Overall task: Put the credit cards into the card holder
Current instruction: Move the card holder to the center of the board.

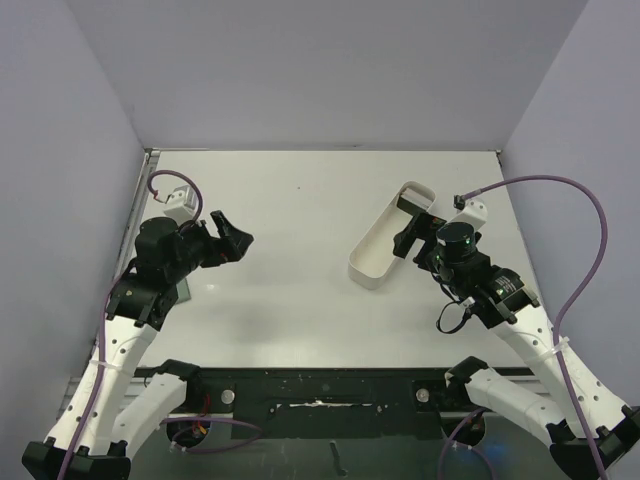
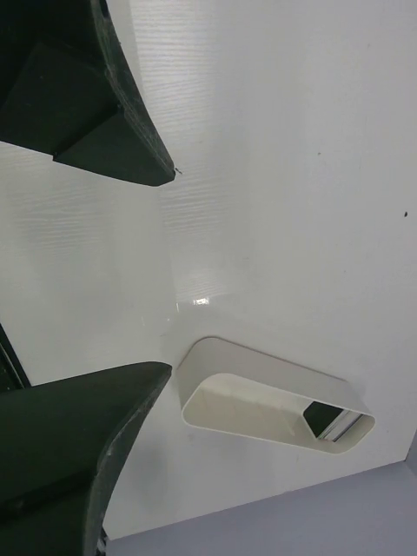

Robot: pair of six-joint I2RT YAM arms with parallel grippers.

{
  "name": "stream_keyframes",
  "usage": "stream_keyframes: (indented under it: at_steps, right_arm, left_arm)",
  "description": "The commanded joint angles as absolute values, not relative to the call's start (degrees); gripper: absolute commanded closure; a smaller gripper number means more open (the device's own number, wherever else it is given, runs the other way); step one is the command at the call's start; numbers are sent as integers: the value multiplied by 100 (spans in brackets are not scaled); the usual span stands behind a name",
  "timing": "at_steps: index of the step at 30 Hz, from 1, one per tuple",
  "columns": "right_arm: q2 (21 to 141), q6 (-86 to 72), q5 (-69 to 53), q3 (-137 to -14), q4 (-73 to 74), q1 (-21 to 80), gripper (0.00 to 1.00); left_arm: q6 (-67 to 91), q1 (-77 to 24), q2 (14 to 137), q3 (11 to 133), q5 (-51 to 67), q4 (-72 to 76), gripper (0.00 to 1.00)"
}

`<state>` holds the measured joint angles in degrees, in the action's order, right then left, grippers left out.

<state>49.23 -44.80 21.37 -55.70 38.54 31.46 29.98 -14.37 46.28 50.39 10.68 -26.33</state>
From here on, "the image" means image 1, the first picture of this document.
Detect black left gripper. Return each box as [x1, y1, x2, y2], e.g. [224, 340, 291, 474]
[166, 210, 251, 282]

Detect black credit card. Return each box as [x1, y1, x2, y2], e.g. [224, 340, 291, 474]
[396, 190, 433, 216]

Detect green card holder wallet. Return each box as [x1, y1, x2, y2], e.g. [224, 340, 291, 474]
[176, 279, 192, 304]

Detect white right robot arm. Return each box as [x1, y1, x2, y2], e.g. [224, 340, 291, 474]
[393, 213, 639, 479]

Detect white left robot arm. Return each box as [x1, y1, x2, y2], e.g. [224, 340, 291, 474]
[22, 211, 254, 479]

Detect white oblong tray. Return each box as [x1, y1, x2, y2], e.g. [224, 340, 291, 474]
[348, 181, 437, 290]

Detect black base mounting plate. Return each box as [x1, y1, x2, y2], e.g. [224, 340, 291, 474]
[134, 367, 531, 441]

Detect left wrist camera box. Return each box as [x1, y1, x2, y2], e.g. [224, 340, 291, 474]
[163, 185, 197, 224]

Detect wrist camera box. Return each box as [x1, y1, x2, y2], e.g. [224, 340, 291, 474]
[450, 195, 488, 232]
[163, 185, 197, 224]

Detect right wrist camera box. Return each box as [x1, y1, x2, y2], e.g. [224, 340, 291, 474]
[450, 195, 488, 232]

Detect aluminium frame rail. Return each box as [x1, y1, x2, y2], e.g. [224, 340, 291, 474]
[54, 147, 161, 441]

